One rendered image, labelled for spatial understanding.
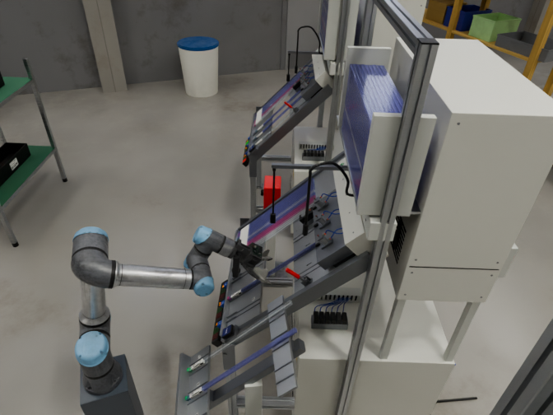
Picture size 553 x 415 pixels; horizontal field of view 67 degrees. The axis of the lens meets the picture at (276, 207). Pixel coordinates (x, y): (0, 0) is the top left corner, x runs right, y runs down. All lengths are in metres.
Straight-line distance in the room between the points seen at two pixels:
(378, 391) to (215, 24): 5.17
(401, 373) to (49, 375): 1.86
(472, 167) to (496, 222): 0.23
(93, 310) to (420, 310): 1.42
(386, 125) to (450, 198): 0.33
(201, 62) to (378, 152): 4.48
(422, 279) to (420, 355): 0.50
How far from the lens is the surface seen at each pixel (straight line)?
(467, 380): 2.76
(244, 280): 1.90
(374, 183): 1.23
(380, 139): 1.16
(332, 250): 1.47
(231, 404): 2.12
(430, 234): 1.41
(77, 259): 1.54
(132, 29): 6.10
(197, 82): 5.62
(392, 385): 2.07
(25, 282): 3.35
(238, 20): 6.30
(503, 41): 5.49
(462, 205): 1.37
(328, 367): 1.91
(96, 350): 1.79
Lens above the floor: 2.16
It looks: 37 degrees down
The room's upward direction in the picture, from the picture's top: 2 degrees clockwise
